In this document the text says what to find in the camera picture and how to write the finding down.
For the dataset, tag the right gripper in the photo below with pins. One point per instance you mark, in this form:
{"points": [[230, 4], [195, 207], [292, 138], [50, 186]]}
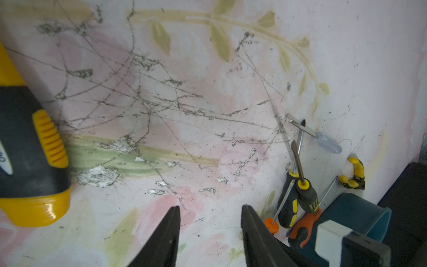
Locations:
{"points": [[361, 251]]}

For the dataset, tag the black yellow phillips screwdriver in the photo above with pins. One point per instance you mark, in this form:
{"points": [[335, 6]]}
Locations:
{"points": [[288, 200]]}

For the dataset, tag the clear handle screwdriver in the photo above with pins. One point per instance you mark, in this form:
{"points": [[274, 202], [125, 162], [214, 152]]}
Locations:
{"points": [[322, 139]]}

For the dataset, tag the yellow black utility knife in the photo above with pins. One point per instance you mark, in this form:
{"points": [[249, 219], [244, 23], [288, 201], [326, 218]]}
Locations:
{"points": [[35, 184]]}

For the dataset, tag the black orange small screwdriver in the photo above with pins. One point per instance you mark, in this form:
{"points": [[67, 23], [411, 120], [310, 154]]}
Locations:
{"points": [[272, 223]]}

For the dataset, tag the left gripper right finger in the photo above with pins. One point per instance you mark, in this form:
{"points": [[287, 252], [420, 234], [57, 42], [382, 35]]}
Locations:
{"points": [[260, 247]]}

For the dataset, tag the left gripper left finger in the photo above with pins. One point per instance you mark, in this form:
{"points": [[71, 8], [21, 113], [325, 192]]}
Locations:
{"points": [[161, 249]]}

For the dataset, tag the teal plastic storage box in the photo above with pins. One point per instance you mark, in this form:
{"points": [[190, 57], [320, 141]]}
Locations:
{"points": [[352, 212]]}

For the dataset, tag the orange handle screwdriver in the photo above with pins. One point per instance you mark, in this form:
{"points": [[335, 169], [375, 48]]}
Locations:
{"points": [[301, 232]]}

